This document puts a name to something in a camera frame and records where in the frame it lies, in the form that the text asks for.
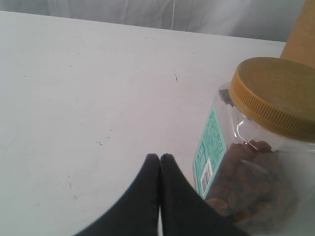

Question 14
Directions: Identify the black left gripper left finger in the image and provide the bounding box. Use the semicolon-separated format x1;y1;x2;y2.
78;154;160;236

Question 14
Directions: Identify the brown paper bag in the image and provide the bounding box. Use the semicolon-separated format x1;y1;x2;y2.
280;0;315;67

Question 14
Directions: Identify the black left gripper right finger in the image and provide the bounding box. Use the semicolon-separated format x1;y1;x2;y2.
160;154;247;236

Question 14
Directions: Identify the plastic nut jar yellow lid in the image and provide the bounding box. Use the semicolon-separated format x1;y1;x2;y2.
192;57;315;224

